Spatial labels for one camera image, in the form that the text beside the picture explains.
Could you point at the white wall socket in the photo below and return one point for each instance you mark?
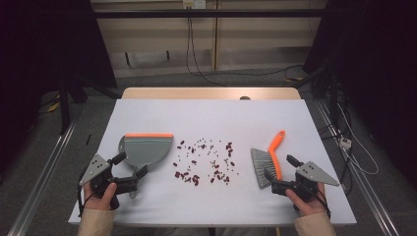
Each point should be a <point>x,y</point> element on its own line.
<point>194,3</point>

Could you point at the grey dustpan with orange edge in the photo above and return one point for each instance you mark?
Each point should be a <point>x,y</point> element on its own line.
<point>147,149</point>

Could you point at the yellowish vertical strip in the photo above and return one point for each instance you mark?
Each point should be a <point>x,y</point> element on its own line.
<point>215,36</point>

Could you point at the black metal stand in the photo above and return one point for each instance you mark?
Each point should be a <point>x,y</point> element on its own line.
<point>64,108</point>

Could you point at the orange brush with grey bristles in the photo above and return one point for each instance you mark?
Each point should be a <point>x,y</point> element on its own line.
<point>262,164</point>

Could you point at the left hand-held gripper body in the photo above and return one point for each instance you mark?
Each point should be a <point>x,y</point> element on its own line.
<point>98,167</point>

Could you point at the black horizontal metal bar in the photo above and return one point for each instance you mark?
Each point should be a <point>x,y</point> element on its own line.
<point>209,13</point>

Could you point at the small black floor object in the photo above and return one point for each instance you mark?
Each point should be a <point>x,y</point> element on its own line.
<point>88,139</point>

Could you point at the black curtain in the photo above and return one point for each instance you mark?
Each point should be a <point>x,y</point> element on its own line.
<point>377,65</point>
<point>49,49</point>

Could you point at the dark round table grommet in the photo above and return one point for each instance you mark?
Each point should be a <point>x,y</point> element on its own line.
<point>245,97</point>

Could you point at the person's left hand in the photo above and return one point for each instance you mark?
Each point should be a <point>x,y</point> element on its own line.
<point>96,203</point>

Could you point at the person's right hand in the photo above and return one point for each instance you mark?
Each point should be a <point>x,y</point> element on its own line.
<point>311,207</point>

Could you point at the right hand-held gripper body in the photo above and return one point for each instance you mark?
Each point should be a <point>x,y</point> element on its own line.
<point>314,173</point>

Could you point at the aluminium floor rail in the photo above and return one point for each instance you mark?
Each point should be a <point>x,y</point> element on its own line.
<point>42,183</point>
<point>364,187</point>

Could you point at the yellow floor tape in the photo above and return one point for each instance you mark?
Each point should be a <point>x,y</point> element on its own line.
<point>54,106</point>

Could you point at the scatter of red beans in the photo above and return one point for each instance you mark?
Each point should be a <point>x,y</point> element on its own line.
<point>195,179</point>

